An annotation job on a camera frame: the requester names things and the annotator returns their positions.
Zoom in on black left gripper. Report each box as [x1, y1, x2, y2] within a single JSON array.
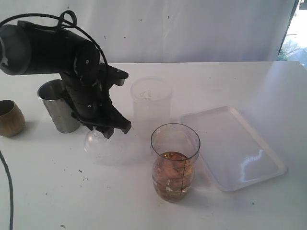
[[60, 64, 131, 139]]

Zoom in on clear shaker dome lid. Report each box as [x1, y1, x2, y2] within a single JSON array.
[[84, 130, 131, 166]]

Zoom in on clear measuring shaker cup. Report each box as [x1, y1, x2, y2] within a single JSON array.
[[150, 123, 201, 202]]

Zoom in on steel metal cup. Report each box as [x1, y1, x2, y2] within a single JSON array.
[[37, 79, 81, 134]]

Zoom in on round wooden cup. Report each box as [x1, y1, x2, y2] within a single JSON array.
[[0, 100, 25, 138]]

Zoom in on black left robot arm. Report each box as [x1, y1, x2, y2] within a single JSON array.
[[0, 21, 131, 138]]

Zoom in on frosted plastic cup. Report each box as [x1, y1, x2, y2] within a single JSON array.
[[130, 77, 173, 139]]

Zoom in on white plastic tray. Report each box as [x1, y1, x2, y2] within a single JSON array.
[[179, 106, 287, 192]]

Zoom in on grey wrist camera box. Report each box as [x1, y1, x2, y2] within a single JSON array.
[[106, 65, 129, 89]]

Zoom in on black camera cable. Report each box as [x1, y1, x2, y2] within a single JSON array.
[[0, 11, 110, 72]]

